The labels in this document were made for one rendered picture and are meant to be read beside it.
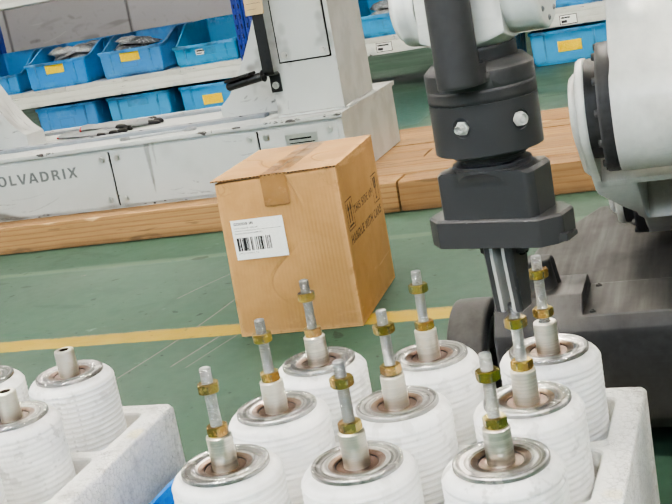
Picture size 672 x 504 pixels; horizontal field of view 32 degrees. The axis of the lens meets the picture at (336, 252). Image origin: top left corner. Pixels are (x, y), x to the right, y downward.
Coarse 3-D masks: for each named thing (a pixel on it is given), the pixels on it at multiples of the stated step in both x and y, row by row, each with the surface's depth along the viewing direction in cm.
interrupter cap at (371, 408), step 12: (372, 396) 107; (408, 396) 106; (420, 396) 105; (432, 396) 104; (360, 408) 104; (372, 408) 104; (384, 408) 104; (408, 408) 103; (420, 408) 102; (432, 408) 102; (372, 420) 101; (384, 420) 101; (396, 420) 101
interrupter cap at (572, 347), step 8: (560, 336) 113; (568, 336) 113; (576, 336) 112; (528, 344) 113; (560, 344) 112; (568, 344) 111; (576, 344) 110; (584, 344) 110; (512, 352) 111; (528, 352) 111; (536, 352) 111; (560, 352) 110; (568, 352) 108; (576, 352) 108; (584, 352) 108; (536, 360) 108; (544, 360) 107; (552, 360) 107; (560, 360) 107; (568, 360) 107
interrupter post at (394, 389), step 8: (384, 376) 103; (392, 376) 103; (400, 376) 103; (384, 384) 103; (392, 384) 103; (400, 384) 103; (384, 392) 103; (392, 392) 103; (400, 392) 103; (384, 400) 104; (392, 400) 103; (400, 400) 103; (408, 400) 104; (392, 408) 103; (400, 408) 103
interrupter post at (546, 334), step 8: (536, 320) 111; (552, 320) 110; (536, 328) 110; (544, 328) 109; (552, 328) 109; (536, 336) 110; (544, 336) 109; (552, 336) 109; (536, 344) 110; (544, 344) 110; (552, 344) 109; (544, 352) 110; (552, 352) 110
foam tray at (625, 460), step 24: (624, 408) 112; (648, 408) 117; (624, 432) 107; (648, 432) 115; (600, 456) 104; (624, 456) 102; (648, 456) 113; (600, 480) 99; (624, 480) 98; (648, 480) 112
